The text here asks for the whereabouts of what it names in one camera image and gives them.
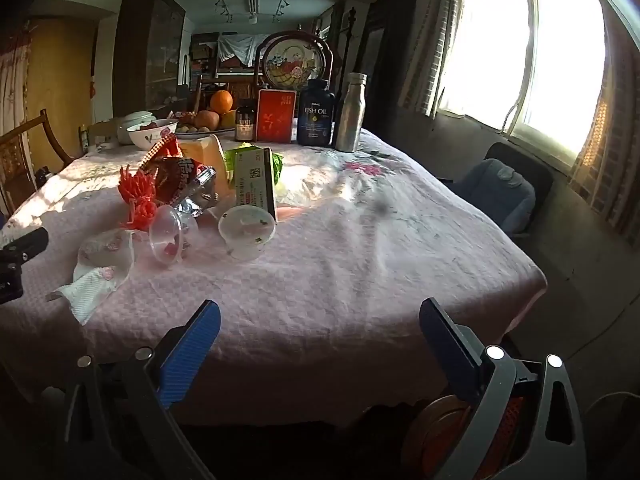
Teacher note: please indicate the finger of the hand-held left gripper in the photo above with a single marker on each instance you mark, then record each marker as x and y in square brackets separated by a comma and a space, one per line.
[10, 280]
[30, 241]

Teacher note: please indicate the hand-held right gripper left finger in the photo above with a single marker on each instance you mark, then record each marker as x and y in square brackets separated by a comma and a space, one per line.
[192, 350]

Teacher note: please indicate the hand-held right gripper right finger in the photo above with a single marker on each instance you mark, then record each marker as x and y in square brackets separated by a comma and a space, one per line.
[450, 350]

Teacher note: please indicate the clear printed plastic wrapper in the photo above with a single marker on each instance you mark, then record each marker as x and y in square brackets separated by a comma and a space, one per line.
[105, 250]

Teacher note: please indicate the red plastic mesh basket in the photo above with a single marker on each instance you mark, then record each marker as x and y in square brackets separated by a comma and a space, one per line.
[505, 435]

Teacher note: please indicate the crushed white paper cup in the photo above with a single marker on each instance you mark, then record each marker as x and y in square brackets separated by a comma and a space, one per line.
[247, 232]

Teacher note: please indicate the green packet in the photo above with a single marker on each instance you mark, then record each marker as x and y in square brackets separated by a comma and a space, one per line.
[277, 167]

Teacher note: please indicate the white crumpled tissue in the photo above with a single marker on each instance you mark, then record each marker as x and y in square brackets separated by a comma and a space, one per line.
[90, 292]

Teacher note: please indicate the curved wooden chair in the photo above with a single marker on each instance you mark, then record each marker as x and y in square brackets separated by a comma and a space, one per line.
[47, 135]

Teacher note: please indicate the small green capped bottle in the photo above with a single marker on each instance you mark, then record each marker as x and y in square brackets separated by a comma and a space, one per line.
[84, 140]

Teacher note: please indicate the clear plastic cup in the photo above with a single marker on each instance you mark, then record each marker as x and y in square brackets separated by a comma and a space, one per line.
[165, 237]

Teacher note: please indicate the red plastic flower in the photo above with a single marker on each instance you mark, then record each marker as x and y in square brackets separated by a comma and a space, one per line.
[137, 185]

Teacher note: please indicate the cardboard box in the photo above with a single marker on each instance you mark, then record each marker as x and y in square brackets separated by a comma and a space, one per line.
[107, 132]

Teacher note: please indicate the pink floral tablecloth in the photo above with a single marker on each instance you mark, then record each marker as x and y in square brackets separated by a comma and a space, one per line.
[350, 260]

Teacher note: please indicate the yellow wooden door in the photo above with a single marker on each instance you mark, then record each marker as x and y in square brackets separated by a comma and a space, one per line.
[60, 90]

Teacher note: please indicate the white lidded ceramic pot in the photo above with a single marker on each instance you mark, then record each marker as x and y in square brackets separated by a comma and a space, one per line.
[132, 125]

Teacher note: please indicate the white floral bowl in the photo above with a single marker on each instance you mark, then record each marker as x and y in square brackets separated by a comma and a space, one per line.
[152, 139]

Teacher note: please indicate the floral door curtain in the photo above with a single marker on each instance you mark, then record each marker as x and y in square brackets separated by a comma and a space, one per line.
[12, 80]

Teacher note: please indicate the dark red snack bag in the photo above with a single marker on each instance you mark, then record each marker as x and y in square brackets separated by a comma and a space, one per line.
[180, 175]

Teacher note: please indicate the white green medicine box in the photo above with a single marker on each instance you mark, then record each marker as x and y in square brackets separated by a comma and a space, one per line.
[255, 185]

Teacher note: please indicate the red printed packet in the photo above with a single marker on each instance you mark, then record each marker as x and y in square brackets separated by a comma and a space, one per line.
[186, 118]

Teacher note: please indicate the red apple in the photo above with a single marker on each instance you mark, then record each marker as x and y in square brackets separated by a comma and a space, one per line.
[206, 119]

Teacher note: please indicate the blue rimmed fruit plate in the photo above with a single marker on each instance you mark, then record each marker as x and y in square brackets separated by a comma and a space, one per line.
[220, 131]

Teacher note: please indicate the brown supplement bottle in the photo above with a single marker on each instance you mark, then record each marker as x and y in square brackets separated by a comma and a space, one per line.
[245, 125]

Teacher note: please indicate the yellow pear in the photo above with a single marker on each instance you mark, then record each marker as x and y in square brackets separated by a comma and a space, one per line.
[229, 121]

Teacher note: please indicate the orange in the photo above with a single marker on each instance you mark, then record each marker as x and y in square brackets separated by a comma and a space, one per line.
[221, 101]

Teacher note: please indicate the red flat box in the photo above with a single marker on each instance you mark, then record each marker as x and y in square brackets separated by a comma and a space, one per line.
[275, 117]

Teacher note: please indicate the dark tall bottle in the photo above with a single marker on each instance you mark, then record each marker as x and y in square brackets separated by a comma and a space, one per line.
[350, 115]

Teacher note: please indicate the dark fish oil bottle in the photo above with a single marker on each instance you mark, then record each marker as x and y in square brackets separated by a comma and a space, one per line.
[316, 117]

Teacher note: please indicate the checked curtain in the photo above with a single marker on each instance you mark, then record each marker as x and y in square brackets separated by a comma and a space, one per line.
[615, 135]
[435, 35]

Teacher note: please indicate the white hanging cloth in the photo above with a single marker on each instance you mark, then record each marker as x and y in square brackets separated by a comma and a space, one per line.
[240, 50]

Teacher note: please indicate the dark wooden mirror cabinet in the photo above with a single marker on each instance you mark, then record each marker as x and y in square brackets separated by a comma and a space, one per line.
[385, 60]

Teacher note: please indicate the decorative painted plate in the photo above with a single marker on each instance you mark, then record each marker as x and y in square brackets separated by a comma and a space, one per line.
[292, 62]

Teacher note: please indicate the window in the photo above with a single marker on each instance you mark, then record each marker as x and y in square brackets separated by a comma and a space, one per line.
[540, 50]

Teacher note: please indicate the ceiling lamp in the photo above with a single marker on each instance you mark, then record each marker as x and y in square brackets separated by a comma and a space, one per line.
[252, 5]

